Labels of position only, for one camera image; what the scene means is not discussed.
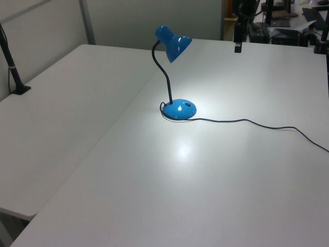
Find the white paper sheet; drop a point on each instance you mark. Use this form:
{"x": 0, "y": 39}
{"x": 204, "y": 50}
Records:
{"x": 303, "y": 25}

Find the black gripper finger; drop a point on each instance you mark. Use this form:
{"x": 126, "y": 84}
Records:
{"x": 237, "y": 49}
{"x": 240, "y": 49}

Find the wooden cabinet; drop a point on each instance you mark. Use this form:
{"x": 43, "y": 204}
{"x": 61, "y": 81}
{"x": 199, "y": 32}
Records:
{"x": 230, "y": 28}

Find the black monitor stand pole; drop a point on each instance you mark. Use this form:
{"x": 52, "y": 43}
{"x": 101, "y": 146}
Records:
{"x": 269, "y": 11}

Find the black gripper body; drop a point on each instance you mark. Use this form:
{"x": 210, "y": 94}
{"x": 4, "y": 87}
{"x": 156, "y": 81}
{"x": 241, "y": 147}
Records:
{"x": 238, "y": 33}

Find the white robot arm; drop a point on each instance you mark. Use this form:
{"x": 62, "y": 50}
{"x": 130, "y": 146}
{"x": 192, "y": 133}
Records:
{"x": 247, "y": 10}

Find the black keyboard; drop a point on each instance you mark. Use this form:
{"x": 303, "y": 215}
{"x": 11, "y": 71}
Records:
{"x": 313, "y": 16}

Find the black and green device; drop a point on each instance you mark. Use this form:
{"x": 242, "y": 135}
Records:
{"x": 259, "y": 33}

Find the grey partition frame post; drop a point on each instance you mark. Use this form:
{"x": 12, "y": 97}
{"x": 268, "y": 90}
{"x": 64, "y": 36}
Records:
{"x": 87, "y": 23}

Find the black camera stand pole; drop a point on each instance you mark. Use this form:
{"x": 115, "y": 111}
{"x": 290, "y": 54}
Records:
{"x": 14, "y": 74}

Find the black equipment box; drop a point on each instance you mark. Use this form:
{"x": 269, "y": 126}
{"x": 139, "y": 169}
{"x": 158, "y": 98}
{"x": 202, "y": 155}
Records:
{"x": 285, "y": 38}

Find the black clamp stand pole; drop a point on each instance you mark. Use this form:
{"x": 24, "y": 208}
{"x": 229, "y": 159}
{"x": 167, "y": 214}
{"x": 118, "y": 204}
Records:
{"x": 323, "y": 38}

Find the blue gooseneck desk lamp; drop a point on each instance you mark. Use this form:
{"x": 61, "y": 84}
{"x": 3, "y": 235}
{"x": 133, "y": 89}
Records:
{"x": 177, "y": 109}

